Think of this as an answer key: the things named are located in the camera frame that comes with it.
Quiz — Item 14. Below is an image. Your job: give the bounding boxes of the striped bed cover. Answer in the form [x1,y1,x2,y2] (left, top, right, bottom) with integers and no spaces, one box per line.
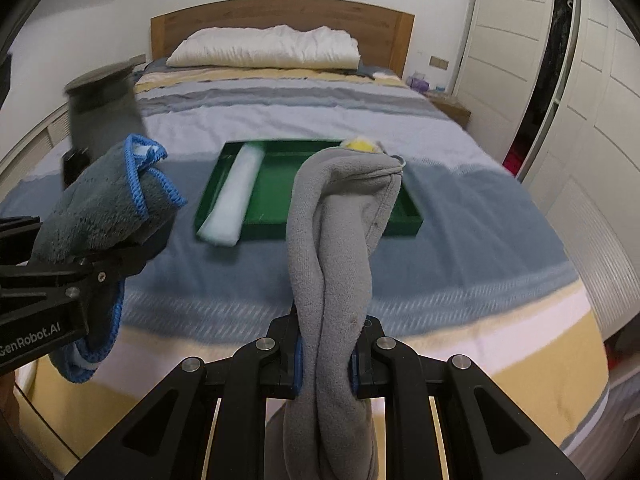
[30,70,608,479]

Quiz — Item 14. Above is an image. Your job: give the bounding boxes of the purple item on nightstand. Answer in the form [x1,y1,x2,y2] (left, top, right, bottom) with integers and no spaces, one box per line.
[406,72,430,93]

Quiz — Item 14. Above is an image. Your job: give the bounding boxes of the white pillow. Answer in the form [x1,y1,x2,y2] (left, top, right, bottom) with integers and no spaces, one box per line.
[166,25,360,70]

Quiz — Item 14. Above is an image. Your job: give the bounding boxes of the yellow textured cloth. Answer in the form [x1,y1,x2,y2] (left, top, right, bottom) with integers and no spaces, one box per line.
[341,136,384,153]

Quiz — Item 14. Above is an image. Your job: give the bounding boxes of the wooden right nightstand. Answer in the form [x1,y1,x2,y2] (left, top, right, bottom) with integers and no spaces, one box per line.
[425,92,472,130]

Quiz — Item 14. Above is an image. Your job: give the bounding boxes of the green tray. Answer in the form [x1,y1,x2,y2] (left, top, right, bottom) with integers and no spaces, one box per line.
[193,140,423,240]

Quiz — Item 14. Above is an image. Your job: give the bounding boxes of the dark grey blue-edged towel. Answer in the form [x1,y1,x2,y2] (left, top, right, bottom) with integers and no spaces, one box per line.
[32,133,186,384]

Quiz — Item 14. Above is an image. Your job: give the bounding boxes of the white wardrobe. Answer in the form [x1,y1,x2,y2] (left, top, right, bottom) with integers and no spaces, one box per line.
[454,0,639,337]

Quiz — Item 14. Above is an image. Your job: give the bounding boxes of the wooden headboard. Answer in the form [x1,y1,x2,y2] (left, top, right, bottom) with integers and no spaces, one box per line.
[150,0,414,76]

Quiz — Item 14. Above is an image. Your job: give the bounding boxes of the grey fleece cloth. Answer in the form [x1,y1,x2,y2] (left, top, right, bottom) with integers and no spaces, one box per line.
[267,148,404,479]

